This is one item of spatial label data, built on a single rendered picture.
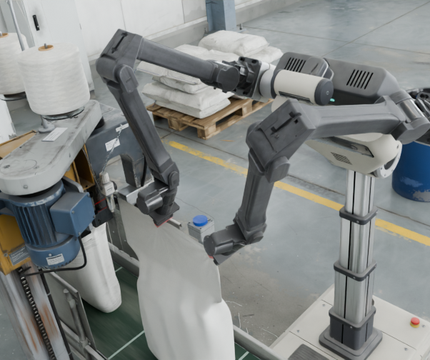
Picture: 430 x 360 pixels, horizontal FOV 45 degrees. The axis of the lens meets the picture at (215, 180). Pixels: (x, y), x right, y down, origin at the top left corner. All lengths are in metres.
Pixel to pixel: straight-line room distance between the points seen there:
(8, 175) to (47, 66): 0.30
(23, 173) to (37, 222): 0.16
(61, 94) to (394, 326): 1.74
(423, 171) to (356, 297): 1.66
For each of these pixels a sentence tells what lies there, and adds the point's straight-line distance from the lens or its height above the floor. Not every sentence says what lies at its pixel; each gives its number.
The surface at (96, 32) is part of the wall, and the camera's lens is 6.56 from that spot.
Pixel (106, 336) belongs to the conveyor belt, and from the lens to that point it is 2.36.
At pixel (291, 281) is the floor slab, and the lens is 3.02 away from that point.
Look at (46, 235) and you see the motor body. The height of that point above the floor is 1.21.
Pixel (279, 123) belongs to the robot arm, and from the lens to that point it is 0.98.
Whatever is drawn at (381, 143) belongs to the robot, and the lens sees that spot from 1.48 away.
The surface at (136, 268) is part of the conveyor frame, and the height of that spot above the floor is 0.40.
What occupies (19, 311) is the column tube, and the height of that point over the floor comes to 0.82.
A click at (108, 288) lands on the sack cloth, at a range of 2.40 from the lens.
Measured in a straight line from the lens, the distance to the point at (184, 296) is 1.76.
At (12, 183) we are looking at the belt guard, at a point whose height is 1.40.
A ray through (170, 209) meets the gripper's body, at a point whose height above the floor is 1.14.
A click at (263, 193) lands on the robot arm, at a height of 1.42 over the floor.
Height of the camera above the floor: 2.05
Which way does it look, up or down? 31 degrees down
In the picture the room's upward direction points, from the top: 6 degrees counter-clockwise
